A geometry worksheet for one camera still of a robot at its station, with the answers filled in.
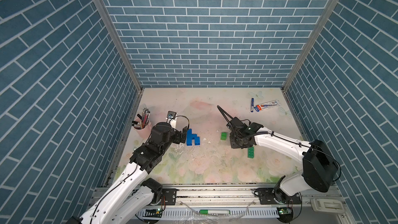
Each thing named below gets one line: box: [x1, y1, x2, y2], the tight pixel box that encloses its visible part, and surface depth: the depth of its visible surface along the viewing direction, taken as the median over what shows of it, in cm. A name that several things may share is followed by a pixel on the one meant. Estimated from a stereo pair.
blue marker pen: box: [250, 97, 255, 113], surface depth 110 cm
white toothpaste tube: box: [254, 99, 281, 112], surface depth 113 cm
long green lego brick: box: [247, 146, 255, 159], surface depth 89 cm
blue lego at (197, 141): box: [194, 136, 201, 146], surface depth 93 cm
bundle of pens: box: [131, 107, 151, 129], surface depth 89 cm
